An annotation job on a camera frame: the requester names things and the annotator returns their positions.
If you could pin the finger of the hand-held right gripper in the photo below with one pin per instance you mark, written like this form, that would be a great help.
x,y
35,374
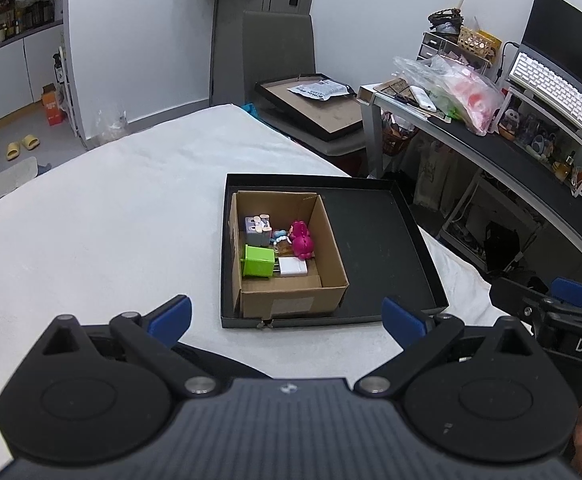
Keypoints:
x,y
576,293
518,297

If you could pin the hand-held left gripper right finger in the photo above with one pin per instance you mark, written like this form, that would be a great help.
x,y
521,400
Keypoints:
x,y
401,321

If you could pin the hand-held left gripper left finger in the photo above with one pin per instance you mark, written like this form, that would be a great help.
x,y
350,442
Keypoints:
x,y
171,318

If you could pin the black shallow tray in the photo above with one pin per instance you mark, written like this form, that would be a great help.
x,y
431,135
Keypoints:
x,y
381,240

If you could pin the green charger plug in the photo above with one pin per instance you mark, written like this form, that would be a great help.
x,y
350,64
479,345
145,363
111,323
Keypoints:
x,y
257,260

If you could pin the brown cardboard box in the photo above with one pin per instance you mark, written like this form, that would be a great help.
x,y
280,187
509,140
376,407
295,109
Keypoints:
x,y
291,301

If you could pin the white charger plug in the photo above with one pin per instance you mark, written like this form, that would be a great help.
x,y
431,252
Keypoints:
x,y
292,267

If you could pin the grey patterned small box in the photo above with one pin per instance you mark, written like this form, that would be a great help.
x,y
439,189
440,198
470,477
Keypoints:
x,y
256,230

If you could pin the pink doll figure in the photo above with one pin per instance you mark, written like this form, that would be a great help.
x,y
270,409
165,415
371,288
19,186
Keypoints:
x,y
301,240

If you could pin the small blue white figurine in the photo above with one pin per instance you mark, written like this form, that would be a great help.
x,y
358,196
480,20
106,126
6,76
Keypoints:
x,y
278,236

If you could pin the black box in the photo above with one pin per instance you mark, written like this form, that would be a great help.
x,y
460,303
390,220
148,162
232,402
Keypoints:
x,y
501,245

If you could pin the white tote bag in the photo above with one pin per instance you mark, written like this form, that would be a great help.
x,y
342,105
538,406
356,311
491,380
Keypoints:
x,y
433,175

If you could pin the white-legged desk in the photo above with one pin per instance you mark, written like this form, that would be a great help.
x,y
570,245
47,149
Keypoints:
x,y
471,132

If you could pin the panda figurine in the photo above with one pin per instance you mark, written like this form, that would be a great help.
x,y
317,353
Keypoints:
x,y
512,122

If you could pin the clear acrylic desk riser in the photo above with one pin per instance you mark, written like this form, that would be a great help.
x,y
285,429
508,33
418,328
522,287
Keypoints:
x,y
546,112

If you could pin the white keyboard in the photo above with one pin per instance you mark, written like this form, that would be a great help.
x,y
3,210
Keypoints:
x,y
556,90

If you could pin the pile of clear plastic bags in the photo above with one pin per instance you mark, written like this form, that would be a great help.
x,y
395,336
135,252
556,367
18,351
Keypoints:
x,y
458,92

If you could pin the grey floor mat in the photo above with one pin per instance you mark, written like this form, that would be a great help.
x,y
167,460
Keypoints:
x,y
6,175

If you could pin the teal cloth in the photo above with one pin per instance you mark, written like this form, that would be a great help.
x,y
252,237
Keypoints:
x,y
249,108

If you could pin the yellow slipper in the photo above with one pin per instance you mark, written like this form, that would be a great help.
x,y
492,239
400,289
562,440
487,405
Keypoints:
x,y
12,151
30,142

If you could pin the orange carton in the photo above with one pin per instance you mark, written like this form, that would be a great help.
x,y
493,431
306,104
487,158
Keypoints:
x,y
53,107

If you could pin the grey plastic mail bag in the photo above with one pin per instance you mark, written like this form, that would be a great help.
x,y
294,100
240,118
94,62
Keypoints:
x,y
318,89

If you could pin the black computer monitor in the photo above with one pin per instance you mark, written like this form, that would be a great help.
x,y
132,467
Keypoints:
x,y
566,40

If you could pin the small drawer organizer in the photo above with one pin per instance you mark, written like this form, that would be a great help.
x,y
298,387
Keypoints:
x,y
441,52

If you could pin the yellow woven basket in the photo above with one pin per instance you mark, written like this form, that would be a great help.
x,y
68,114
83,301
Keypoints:
x,y
481,40

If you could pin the grey upholstered chair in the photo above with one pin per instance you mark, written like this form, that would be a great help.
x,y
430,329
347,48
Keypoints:
x,y
276,45

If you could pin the black picture frame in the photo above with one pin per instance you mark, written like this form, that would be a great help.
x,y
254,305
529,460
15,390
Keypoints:
x,y
316,115

